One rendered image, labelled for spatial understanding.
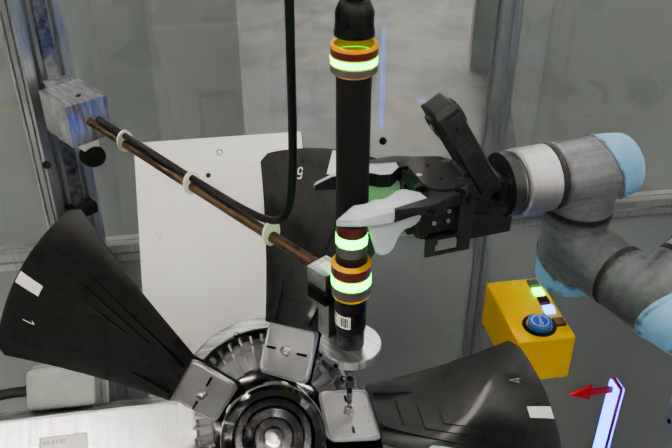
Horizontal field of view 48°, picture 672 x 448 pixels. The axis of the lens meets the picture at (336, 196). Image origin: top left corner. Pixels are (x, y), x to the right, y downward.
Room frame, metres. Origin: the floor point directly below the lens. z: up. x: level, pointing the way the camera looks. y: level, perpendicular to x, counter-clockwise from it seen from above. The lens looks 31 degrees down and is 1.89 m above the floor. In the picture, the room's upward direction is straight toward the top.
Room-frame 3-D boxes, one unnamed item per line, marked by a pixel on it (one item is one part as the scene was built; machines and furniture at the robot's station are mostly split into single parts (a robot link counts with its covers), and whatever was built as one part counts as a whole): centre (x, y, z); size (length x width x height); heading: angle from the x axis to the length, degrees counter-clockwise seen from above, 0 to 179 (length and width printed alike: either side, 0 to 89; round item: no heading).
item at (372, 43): (0.65, -0.02, 1.65); 0.04 x 0.04 x 0.03
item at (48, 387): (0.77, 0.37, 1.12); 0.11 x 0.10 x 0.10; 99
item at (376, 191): (0.69, -0.02, 1.48); 0.09 x 0.03 x 0.06; 93
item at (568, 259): (0.73, -0.29, 1.38); 0.11 x 0.08 x 0.11; 29
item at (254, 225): (0.87, 0.20, 1.39); 0.54 x 0.01 x 0.01; 44
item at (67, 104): (1.10, 0.42, 1.39); 0.10 x 0.07 x 0.08; 44
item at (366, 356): (0.66, -0.01, 1.34); 0.09 x 0.07 x 0.10; 44
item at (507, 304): (1.00, -0.33, 1.02); 0.16 x 0.10 x 0.11; 9
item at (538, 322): (0.96, -0.33, 1.08); 0.04 x 0.04 x 0.02
